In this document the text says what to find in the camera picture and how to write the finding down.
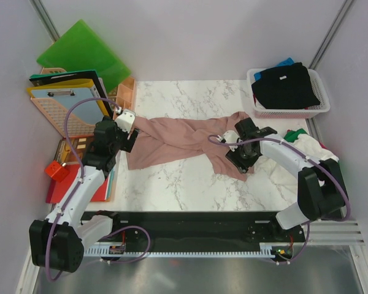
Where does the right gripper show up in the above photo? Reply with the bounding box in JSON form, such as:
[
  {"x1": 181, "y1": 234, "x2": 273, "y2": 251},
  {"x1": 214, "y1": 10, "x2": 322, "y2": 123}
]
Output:
[{"x1": 225, "y1": 139, "x2": 260, "y2": 174}]

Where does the green t shirt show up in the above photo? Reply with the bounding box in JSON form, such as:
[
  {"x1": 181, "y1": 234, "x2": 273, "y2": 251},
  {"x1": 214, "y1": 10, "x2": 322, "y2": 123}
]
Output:
[{"x1": 283, "y1": 128, "x2": 308, "y2": 143}]

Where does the orange desk organizer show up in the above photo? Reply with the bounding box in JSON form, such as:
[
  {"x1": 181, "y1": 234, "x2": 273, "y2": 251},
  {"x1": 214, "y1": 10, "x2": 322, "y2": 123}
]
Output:
[{"x1": 108, "y1": 77, "x2": 137, "y2": 111}]

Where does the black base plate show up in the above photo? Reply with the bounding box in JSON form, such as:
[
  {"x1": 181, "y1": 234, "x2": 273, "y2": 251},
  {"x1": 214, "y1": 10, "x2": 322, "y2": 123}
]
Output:
[{"x1": 79, "y1": 209, "x2": 307, "y2": 254}]

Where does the white t shirt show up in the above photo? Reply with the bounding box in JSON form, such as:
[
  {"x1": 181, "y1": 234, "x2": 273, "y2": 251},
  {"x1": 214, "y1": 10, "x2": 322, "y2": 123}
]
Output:
[{"x1": 258, "y1": 134, "x2": 339, "y2": 194}]

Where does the blue clipboard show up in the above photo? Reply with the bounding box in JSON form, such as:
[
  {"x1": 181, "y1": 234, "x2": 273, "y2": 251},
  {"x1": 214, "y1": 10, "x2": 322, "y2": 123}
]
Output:
[{"x1": 30, "y1": 86, "x2": 103, "y2": 124}]

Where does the black t shirt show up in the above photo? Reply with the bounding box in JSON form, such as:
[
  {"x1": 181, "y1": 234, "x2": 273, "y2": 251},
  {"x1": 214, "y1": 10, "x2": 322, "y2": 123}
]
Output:
[{"x1": 251, "y1": 62, "x2": 320, "y2": 110}]

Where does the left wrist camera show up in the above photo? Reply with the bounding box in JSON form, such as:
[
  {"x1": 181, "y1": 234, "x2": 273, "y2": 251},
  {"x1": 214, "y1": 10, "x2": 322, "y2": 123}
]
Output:
[{"x1": 114, "y1": 109, "x2": 136, "y2": 134}]

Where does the white laundry basket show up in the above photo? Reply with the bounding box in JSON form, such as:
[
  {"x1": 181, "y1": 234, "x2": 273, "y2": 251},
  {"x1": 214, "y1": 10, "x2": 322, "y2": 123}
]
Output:
[{"x1": 244, "y1": 68, "x2": 331, "y2": 119}]

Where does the aluminium frame rail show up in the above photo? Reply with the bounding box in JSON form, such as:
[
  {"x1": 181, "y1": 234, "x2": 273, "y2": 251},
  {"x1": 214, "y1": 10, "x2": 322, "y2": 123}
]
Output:
[{"x1": 308, "y1": 220, "x2": 364, "y2": 246}]

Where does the brown book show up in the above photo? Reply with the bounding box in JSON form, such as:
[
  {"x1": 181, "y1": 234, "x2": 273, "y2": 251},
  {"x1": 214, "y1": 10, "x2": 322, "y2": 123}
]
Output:
[{"x1": 52, "y1": 137, "x2": 94, "y2": 164}]

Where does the black folder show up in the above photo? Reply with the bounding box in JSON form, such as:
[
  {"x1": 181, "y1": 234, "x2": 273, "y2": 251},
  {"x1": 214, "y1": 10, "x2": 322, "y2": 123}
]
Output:
[{"x1": 29, "y1": 70, "x2": 107, "y2": 106}]

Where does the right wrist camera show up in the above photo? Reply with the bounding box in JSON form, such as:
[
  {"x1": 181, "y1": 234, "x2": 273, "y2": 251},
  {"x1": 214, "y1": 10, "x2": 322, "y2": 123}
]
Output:
[{"x1": 221, "y1": 130, "x2": 240, "y2": 144}]

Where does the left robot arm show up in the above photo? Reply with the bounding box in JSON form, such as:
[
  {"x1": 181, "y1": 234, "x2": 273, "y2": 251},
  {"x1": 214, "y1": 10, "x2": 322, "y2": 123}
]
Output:
[{"x1": 29, "y1": 110, "x2": 139, "y2": 273}]

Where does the red folder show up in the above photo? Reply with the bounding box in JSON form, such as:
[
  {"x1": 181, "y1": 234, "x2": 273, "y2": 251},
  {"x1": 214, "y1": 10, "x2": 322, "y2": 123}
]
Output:
[{"x1": 45, "y1": 164, "x2": 115, "y2": 204}]

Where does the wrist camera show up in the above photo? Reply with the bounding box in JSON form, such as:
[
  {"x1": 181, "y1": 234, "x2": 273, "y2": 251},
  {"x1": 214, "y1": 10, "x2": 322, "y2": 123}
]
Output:
[
  {"x1": 221, "y1": 130, "x2": 240, "y2": 144},
  {"x1": 114, "y1": 109, "x2": 136, "y2": 134}
]

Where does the pink t shirt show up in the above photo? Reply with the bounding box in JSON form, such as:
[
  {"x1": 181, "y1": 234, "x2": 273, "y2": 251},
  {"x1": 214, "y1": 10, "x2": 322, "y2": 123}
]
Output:
[{"x1": 127, "y1": 111, "x2": 249, "y2": 181}]

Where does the green plastic folder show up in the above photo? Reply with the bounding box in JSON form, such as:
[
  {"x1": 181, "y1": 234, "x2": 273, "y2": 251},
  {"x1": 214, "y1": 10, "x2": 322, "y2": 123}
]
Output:
[{"x1": 37, "y1": 20, "x2": 131, "y2": 91}]

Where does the yellow folder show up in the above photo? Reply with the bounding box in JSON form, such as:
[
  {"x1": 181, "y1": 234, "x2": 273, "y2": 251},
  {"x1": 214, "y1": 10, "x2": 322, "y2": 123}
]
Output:
[{"x1": 26, "y1": 78, "x2": 111, "y2": 116}]

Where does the pink file rack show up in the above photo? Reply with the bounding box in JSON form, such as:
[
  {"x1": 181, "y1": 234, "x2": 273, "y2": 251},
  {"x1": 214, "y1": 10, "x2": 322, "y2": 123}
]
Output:
[{"x1": 29, "y1": 66, "x2": 96, "y2": 138}]

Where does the white cable duct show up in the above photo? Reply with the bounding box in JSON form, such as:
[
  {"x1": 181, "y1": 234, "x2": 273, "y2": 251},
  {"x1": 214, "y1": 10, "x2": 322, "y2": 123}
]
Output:
[{"x1": 84, "y1": 242, "x2": 293, "y2": 258}]

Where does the red cube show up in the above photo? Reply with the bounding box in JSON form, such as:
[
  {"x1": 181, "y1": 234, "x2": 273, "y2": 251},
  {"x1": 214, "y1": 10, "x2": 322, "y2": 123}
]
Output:
[{"x1": 44, "y1": 160, "x2": 69, "y2": 183}]

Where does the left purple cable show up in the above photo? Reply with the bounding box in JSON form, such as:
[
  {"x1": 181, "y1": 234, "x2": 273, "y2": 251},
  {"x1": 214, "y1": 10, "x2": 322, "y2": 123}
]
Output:
[{"x1": 45, "y1": 97, "x2": 151, "y2": 282}]

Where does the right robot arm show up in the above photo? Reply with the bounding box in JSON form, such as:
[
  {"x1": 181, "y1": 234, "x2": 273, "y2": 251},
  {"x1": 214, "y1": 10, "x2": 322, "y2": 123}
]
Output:
[{"x1": 220, "y1": 118, "x2": 348, "y2": 241}]

